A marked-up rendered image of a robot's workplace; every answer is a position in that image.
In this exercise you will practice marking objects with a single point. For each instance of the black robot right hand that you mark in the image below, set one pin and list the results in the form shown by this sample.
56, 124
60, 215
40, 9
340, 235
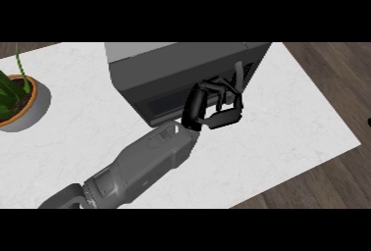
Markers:
369, 122

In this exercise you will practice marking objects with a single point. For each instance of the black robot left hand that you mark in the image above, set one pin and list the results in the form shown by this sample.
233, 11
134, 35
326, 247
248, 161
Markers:
193, 108

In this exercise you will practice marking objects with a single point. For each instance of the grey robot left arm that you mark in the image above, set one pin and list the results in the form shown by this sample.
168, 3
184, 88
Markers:
145, 160

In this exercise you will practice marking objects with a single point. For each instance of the dark grey microwave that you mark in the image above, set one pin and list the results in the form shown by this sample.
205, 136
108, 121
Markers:
145, 78

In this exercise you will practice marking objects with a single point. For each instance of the grey plant pot brown rim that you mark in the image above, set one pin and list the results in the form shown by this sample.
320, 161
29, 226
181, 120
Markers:
37, 108

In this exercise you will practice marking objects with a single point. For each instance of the green leafy plant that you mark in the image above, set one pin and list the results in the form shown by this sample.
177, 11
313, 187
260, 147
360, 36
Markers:
10, 93

